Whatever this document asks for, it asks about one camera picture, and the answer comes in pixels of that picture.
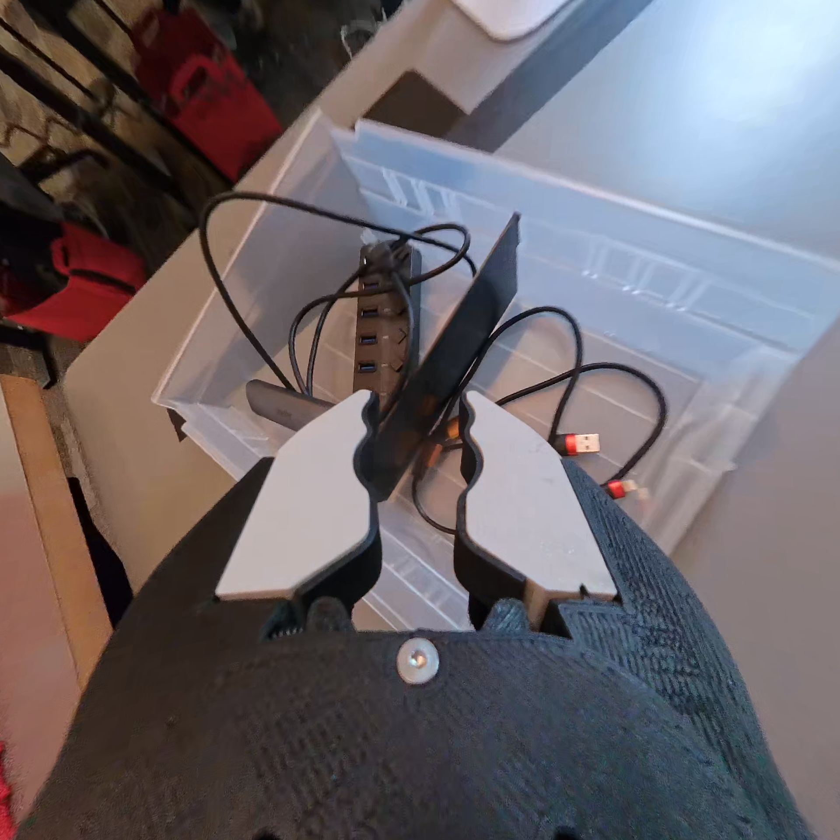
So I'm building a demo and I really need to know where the black multi-port USB hub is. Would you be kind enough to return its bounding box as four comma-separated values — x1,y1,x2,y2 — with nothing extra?
353,244,423,403

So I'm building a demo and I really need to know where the grey slim USB hub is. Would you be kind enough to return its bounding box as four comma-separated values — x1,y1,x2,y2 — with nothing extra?
245,378,332,435

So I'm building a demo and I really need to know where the black hub cable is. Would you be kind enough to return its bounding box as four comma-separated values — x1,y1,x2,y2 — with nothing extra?
199,190,476,403

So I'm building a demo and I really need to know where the red black USB cable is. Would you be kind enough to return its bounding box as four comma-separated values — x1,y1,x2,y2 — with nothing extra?
459,307,669,506

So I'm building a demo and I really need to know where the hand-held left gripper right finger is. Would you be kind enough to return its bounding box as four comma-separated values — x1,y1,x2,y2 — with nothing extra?
453,391,624,631

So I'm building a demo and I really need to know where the black bin divider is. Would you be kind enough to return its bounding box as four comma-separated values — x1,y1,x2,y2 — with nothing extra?
360,211,522,503

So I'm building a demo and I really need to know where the wooden side table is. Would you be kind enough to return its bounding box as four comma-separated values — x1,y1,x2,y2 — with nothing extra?
0,374,116,690

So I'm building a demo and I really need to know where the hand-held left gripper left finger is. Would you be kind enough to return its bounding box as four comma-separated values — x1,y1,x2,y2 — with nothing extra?
214,390,384,618

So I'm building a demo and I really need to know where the red and black bag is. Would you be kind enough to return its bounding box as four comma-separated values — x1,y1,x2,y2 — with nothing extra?
0,220,147,343

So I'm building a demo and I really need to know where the clear plastic bin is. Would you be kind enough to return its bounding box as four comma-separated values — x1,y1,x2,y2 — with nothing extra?
151,108,840,636

